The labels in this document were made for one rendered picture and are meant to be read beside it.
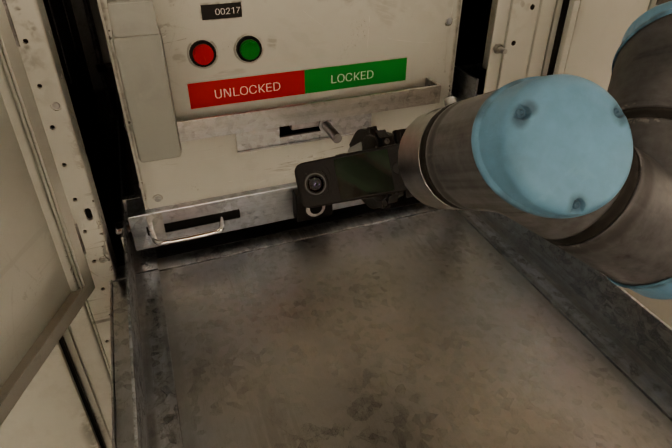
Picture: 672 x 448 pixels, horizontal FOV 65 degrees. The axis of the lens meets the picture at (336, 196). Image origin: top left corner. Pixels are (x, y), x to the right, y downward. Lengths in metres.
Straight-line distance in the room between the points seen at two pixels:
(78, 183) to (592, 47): 0.77
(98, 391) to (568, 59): 0.90
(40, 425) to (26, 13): 0.61
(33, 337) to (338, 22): 0.56
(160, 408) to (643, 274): 0.48
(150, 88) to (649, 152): 0.47
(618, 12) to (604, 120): 0.59
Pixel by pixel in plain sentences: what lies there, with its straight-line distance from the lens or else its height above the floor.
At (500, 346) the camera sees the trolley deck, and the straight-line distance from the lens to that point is 0.70.
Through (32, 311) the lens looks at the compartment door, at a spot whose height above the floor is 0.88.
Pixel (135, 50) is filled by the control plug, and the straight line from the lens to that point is 0.60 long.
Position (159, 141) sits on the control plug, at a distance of 0.63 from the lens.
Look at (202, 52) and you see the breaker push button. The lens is 0.71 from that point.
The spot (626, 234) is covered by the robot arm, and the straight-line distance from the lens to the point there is 0.41.
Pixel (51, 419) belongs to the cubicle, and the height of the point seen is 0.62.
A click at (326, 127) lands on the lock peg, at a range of 0.78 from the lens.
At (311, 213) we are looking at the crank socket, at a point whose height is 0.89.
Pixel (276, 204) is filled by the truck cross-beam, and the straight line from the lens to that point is 0.82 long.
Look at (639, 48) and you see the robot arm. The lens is 0.51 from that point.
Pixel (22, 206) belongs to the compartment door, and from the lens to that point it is 0.72.
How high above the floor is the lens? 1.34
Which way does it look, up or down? 32 degrees down
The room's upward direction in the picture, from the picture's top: straight up
